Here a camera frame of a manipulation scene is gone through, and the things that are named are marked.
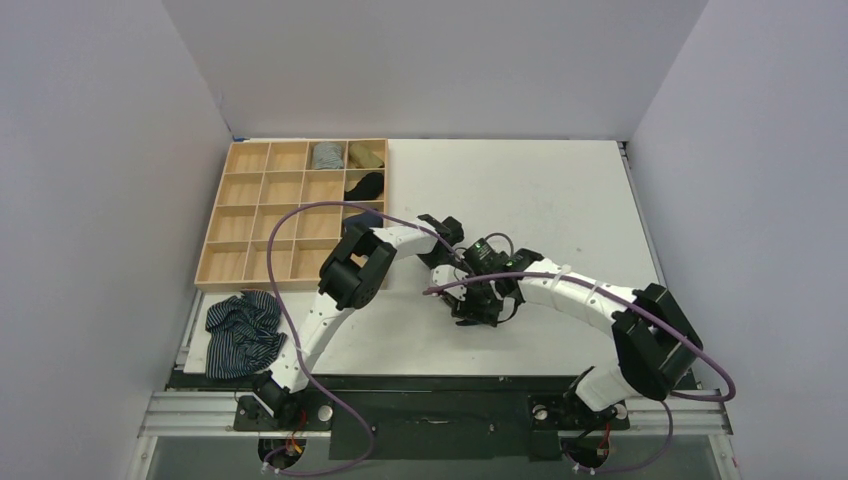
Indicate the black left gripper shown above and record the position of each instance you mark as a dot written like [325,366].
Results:
[467,268]

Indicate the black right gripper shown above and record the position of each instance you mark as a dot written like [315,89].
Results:
[478,310]

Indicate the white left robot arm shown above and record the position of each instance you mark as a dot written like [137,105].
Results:
[349,278]

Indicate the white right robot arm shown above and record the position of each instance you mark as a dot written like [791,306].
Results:
[654,342]

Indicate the navy rolled underwear in tray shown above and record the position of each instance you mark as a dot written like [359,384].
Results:
[365,218]

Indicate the black rolled underwear in tray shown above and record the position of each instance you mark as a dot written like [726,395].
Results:
[369,187]

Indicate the olive rolled underwear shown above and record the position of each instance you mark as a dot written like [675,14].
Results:
[360,157]

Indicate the grey striped rolled underwear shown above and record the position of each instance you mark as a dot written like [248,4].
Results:
[327,156]

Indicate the navy striped crumpled underwear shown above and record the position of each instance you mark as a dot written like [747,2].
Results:
[244,335]

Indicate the wooden compartment organizer tray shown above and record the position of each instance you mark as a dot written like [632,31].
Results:
[275,219]

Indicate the aluminium rail base frame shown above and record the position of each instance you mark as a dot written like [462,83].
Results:
[428,427]

